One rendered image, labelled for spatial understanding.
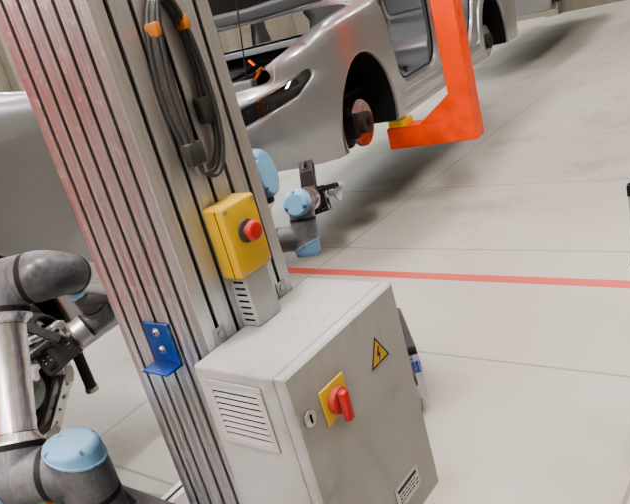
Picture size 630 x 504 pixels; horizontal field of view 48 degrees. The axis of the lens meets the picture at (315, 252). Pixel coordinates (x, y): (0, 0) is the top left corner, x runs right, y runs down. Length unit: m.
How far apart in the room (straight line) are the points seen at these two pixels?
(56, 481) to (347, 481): 0.61
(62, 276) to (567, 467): 1.87
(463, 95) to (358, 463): 4.01
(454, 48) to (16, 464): 4.07
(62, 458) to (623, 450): 1.96
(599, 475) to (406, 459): 1.37
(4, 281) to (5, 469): 0.39
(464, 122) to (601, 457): 2.94
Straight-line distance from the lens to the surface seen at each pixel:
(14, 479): 1.62
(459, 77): 5.06
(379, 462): 1.35
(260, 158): 1.64
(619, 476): 2.71
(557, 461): 2.78
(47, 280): 1.64
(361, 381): 1.26
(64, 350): 2.13
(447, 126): 5.17
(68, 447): 1.56
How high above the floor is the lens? 1.76
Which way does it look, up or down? 20 degrees down
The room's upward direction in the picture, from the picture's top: 16 degrees counter-clockwise
